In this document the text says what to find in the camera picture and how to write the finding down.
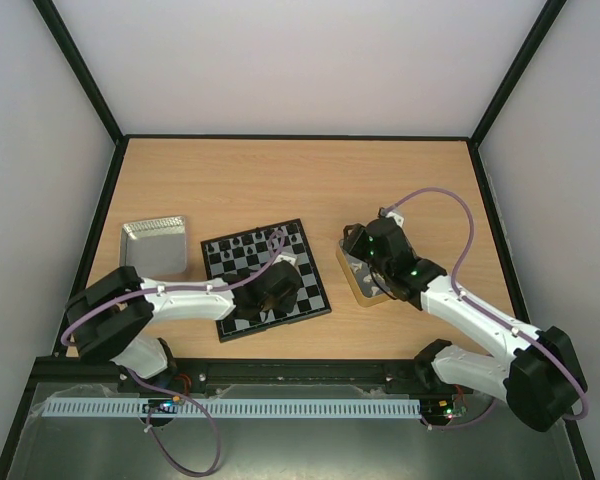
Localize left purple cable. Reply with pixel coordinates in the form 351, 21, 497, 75
59, 229, 287, 475

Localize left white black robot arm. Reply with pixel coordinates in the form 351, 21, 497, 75
61, 258, 302, 388

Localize purple cable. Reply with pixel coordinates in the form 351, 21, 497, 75
59, 229, 287, 475
387, 187, 592, 431

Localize gold square tin tray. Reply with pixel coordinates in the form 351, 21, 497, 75
336, 240, 390, 308

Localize light blue cable duct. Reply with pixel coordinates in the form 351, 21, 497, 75
42, 398, 421, 419

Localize black and silver chessboard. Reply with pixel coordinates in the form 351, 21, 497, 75
200, 217, 333, 344

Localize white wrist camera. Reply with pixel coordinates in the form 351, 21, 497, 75
273, 252, 298, 267
379, 209, 405, 228

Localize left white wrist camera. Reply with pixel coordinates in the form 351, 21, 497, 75
273, 252, 298, 267

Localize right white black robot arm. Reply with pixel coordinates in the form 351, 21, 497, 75
341, 217, 587, 432

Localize silver square tin lid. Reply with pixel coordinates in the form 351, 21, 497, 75
119, 216, 188, 278

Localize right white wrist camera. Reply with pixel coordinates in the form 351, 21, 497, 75
379, 209, 405, 228

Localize black metal frame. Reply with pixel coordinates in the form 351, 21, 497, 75
0, 0, 600, 480

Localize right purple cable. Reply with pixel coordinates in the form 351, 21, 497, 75
387, 187, 592, 431

